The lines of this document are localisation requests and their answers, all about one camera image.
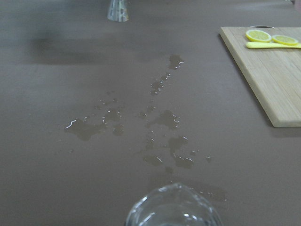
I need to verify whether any clear glass measuring cup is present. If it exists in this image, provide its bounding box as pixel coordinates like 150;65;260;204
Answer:
125;183;223;226

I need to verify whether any steel jigger shaker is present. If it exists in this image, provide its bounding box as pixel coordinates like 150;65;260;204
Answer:
107;0;129;23

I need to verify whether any bamboo cutting board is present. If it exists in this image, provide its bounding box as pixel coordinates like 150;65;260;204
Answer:
220;27;301;127

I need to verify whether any lemon slice far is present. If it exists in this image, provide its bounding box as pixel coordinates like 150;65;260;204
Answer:
246;29;272;42

